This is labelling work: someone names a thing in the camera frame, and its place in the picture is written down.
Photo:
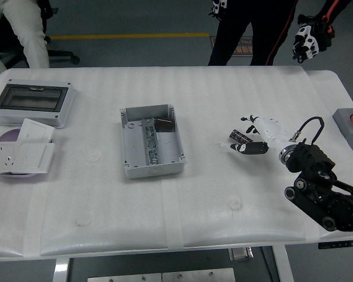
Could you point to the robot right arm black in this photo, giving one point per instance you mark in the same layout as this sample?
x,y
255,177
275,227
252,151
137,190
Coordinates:
x,y
309,158

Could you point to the standing person's left forearm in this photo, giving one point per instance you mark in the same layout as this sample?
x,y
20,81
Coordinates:
x,y
335,8

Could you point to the grey square base block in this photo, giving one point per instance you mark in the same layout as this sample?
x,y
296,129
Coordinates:
x,y
348,129

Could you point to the silver metal bracket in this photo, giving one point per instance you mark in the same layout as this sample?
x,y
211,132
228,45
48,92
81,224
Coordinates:
x,y
241,255

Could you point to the black table control panel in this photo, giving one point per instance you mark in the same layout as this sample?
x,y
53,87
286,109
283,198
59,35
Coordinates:
x,y
335,245

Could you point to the metal mounting rail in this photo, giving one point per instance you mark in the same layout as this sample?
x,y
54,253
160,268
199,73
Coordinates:
x,y
149,144

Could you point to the black office chair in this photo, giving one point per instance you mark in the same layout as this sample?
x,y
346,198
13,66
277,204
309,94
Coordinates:
x,y
63,54

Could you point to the black battery with white print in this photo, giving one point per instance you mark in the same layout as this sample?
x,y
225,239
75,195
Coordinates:
x,y
238,135

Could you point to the seated person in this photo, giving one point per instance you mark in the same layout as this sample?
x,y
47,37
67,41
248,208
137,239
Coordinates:
x,y
32,38

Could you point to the standing person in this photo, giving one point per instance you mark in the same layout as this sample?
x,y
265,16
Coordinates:
x,y
267,11

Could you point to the standing person's right hand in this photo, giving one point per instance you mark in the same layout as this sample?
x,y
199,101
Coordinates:
x,y
219,6

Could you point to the white switch panel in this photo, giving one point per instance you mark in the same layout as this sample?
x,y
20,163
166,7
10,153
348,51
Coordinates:
x,y
32,157

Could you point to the open grey junction box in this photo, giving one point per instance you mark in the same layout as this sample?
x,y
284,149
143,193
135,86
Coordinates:
x,y
132,141

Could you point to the standing person's left hand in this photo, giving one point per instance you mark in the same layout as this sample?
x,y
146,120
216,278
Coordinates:
x,y
310,38

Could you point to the grey distribution box dark window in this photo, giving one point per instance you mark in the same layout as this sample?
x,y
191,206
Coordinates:
x,y
29,100

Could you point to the white switch plate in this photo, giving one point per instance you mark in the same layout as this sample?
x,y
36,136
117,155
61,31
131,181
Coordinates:
x,y
35,130

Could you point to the white socket panel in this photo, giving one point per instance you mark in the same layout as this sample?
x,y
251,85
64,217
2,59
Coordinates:
x,y
1,158

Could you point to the grey metal plate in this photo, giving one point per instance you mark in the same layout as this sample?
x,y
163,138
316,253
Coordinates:
x,y
123,278
198,276

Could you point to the purple round plate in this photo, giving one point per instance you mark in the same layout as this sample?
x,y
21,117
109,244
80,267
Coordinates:
x,y
9,135

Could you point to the brown floor sticker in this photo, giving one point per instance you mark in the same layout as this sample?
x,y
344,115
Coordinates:
x,y
242,47

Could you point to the white table leg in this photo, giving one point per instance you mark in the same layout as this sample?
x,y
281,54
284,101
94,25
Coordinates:
x,y
61,271
282,264

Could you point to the robot right hand white shell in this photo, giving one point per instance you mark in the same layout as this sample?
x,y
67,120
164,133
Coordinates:
x,y
273,132

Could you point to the white foam mat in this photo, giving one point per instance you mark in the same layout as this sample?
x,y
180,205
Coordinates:
x,y
223,191

